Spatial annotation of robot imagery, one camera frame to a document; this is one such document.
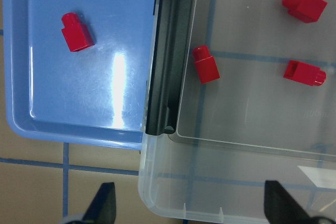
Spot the red block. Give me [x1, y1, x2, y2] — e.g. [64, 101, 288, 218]
[283, 60, 327, 87]
[192, 45, 220, 84]
[61, 13, 94, 52]
[281, 0, 328, 24]

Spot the clear plastic storage box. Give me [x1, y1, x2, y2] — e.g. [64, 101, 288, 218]
[138, 0, 335, 223]

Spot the black box latch handle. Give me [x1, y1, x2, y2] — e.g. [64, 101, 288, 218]
[145, 0, 194, 136]

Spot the blue plastic tray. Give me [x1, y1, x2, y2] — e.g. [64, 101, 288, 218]
[3, 0, 154, 150]

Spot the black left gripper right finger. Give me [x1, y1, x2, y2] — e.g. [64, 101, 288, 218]
[264, 180, 315, 224]

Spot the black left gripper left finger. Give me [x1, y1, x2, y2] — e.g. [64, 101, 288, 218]
[82, 182, 117, 223]

